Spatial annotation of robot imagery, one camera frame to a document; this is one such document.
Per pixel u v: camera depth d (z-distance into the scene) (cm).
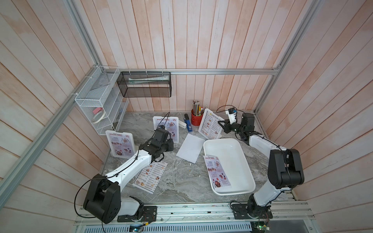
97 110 82
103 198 40
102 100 69
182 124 108
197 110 105
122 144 86
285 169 48
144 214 73
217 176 83
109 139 86
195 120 106
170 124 92
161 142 64
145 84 105
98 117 81
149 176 86
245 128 73
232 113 79
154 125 93
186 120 111
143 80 88
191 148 98
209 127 98
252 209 66
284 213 75
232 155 94
